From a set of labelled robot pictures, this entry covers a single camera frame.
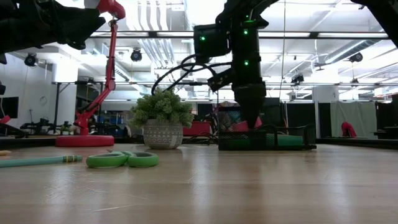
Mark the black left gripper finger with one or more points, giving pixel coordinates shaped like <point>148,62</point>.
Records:
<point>81,25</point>
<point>78,45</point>

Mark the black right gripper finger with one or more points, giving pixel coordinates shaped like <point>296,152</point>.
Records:
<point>256,101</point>
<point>244,101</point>

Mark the teal pencil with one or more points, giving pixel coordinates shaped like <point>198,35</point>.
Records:
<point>37,161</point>

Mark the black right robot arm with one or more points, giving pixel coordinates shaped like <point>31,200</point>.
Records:
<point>211,40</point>

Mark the small black robot arm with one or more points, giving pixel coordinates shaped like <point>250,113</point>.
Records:
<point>37,127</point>

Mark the black mesh desk organizer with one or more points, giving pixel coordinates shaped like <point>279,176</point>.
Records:
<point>311,137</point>

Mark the red storage bin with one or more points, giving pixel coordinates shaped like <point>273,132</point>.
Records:
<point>197,128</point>

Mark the white column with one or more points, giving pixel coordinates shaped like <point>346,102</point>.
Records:
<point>325,112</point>

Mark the black monitor screen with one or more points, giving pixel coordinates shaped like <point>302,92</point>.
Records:
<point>9,107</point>

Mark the green plant in patterned pot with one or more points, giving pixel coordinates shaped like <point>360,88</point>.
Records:
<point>163,135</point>

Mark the red desk lamp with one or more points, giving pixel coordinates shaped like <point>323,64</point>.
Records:
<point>84,140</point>

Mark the red chair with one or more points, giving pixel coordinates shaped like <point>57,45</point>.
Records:
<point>347,130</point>

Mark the grey partition curtain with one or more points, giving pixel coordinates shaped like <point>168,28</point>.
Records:
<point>353,119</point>

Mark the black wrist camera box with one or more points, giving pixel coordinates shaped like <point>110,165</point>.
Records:
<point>221,80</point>

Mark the black metal stand frame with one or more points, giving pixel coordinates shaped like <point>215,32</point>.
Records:
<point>189,83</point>

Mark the black round ceiling camera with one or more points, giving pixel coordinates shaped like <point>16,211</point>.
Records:
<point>136,55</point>

